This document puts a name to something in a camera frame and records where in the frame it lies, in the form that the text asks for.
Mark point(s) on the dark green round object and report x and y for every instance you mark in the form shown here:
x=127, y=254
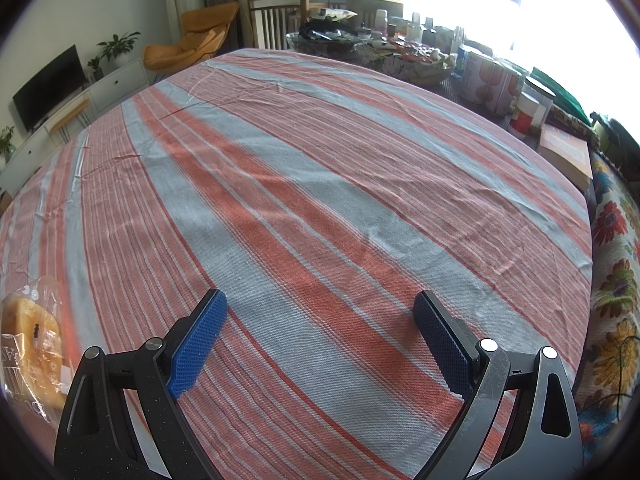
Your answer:
x=617, y=140

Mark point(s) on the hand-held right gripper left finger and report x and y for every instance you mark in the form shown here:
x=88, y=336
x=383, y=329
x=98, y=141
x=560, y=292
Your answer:
x=197, y=350

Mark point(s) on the white plastic bottle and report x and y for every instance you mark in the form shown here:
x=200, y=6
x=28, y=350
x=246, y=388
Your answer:
x=381, y=20

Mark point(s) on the red grey striped tablecloth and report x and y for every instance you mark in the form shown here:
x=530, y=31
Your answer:
x=325, y=185

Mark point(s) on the large leafy potted plant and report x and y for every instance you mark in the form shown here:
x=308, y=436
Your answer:
x=117, y=45

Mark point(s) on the wooden stool hairpin legs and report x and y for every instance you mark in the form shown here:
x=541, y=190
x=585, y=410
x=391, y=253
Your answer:
x=70, y=112

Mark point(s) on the white jar red label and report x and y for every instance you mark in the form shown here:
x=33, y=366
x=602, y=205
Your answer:
x=532, y=107

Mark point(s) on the orange lounge chair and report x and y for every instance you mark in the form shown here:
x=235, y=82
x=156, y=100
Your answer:
x=192, y=40

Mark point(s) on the small potted plant dark pot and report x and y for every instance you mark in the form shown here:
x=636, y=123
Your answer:
x=94, y=67

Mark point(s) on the green cloth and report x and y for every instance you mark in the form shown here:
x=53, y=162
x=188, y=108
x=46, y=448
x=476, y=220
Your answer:
x=557, y=90

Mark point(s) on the black television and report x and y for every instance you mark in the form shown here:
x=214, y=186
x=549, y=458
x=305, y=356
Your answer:
x=50, y=85

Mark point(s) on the bread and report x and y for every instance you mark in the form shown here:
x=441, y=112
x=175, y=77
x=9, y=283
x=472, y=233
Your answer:
x=30, y=340

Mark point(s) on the patterned bowl with items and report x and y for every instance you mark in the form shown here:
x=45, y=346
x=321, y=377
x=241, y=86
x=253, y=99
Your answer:
x=415, y=62

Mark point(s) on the dark bowl with items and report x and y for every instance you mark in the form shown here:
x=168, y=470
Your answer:
x=322, y=40

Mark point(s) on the potted plant white vase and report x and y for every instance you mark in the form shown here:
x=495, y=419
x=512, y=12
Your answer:
x=6, y=142

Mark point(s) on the white TV cabinet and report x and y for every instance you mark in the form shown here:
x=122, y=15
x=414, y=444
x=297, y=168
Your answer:
x=117, y=85

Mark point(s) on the tan book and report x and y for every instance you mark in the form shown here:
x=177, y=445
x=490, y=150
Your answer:
x=567, y=155

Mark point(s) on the wooden slatted chair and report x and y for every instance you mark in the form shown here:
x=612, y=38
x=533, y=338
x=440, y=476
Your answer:
x=272, y=22

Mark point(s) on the floral patterned cloth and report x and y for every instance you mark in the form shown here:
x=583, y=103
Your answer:
x=615, y=270

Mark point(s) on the white patterned plate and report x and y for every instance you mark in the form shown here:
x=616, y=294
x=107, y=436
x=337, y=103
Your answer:
x=332, y=12

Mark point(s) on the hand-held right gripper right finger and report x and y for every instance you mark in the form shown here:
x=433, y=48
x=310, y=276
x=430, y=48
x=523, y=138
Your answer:
x=445, y=350

